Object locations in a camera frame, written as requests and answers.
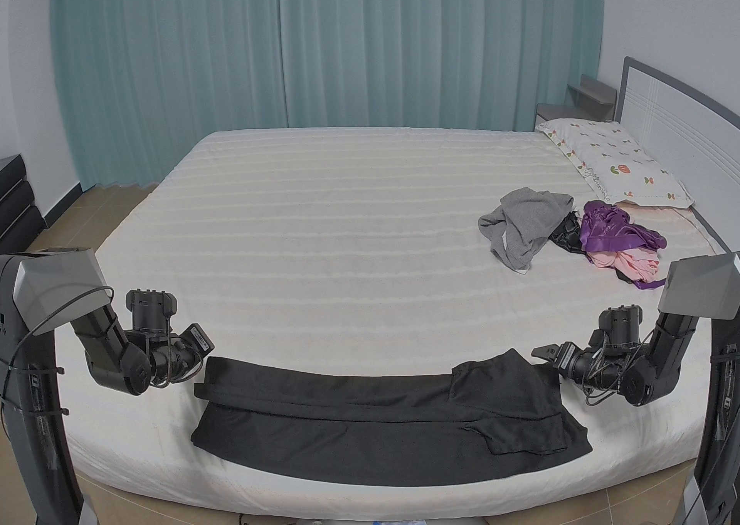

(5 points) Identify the purple garment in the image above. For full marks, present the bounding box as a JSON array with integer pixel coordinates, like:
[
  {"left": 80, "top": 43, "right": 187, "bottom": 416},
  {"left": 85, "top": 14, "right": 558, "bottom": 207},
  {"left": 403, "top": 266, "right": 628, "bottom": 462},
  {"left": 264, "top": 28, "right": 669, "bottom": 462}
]
[{"left": 580, "top": 200, "right": 668, "bottom": 289}]

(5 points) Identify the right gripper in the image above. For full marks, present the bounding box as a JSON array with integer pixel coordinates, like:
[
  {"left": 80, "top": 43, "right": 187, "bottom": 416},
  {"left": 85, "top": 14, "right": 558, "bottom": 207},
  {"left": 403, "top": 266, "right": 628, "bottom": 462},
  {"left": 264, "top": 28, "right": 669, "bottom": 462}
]
[{"left": 531, "top": 341, "right": 602, "bottom": 382}]

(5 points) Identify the pink garment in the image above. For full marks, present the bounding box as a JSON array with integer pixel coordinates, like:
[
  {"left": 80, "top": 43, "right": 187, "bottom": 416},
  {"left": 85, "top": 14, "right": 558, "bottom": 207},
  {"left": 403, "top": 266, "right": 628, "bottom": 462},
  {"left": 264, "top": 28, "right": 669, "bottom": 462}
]
[{"left": 590, "top": 248, "right": 661, "bottom": 283}]

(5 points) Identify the grey garment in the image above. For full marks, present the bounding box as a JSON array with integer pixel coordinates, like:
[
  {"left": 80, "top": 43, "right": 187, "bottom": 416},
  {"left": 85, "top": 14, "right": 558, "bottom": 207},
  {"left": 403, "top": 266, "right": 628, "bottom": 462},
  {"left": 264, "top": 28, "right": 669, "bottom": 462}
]
[{"left": 479, "top": 186, "right": 576, "bottom": 271}]

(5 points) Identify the white printed pillow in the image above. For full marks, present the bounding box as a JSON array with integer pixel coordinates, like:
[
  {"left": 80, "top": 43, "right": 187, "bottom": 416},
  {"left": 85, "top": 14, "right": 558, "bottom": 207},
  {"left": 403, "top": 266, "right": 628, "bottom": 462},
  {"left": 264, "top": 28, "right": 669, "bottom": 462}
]
[{"left": 535, "top": 118, "right": 695, "bottom": 207}]

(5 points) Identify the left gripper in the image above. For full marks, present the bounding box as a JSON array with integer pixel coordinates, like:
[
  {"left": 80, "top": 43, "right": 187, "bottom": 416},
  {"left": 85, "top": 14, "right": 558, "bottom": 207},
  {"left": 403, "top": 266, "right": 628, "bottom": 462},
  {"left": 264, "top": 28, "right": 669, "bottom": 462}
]
[{"left": 169, "top": 323, "right": 216, "bottom": 380}]

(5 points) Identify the black T-shirt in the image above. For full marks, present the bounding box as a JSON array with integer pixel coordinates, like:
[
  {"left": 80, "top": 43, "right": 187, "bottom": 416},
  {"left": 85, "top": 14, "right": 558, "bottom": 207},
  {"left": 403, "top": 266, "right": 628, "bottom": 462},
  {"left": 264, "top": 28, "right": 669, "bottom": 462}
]
[{"left": 191, "top": 348, "right": 593, "bottom": 480}]

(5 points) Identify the blue-green curtain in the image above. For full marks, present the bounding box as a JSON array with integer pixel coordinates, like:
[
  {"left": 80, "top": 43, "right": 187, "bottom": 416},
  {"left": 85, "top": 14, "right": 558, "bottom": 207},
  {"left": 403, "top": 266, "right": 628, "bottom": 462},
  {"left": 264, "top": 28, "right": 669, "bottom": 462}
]
[
  {"left": 49, "top": 0, "right": 290, "bottom": 188},
  {"left": 277, "top": 0, "right": 605, "bottom": 133}
]

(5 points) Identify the grey bedside table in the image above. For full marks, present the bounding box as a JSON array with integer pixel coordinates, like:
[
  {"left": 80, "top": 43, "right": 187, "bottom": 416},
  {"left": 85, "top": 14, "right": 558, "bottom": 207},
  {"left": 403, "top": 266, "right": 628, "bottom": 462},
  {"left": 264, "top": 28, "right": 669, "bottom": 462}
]
[{"left": 536, "top": 74, "right": 618, "bottom": 121}]

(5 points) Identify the bed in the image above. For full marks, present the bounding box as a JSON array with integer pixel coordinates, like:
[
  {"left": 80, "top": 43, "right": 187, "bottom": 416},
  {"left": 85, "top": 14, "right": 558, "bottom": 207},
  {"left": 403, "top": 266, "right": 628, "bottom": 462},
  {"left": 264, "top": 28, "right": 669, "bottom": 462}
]
[{"left": 58, "top": 56, "right": 740, "bottom": 512}]

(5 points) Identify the black chest of drawers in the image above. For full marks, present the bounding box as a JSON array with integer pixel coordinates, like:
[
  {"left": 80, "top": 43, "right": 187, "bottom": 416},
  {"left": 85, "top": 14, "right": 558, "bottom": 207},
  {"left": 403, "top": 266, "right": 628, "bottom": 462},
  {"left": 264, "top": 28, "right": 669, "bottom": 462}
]
[{"left": 0, "top": 154, "right": 46, "bottom": 257}]

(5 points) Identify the black shiny garment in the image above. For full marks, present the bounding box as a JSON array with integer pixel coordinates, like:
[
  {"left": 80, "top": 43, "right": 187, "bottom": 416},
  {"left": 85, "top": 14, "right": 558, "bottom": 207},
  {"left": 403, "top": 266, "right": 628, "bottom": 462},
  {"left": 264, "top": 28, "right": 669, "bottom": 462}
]
[{"left": 549, "top": 212, "right": 631, "bottom": 282}]

